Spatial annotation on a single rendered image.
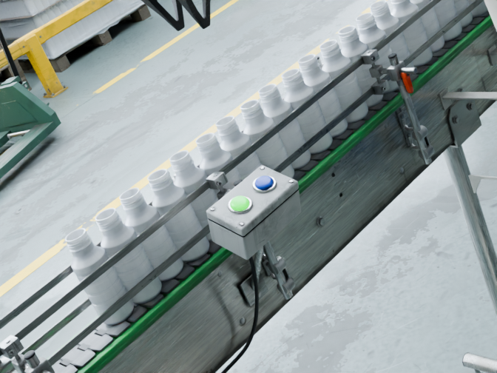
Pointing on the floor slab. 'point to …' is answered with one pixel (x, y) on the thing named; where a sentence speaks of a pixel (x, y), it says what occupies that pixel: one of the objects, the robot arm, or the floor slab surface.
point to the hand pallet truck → (21, 117)
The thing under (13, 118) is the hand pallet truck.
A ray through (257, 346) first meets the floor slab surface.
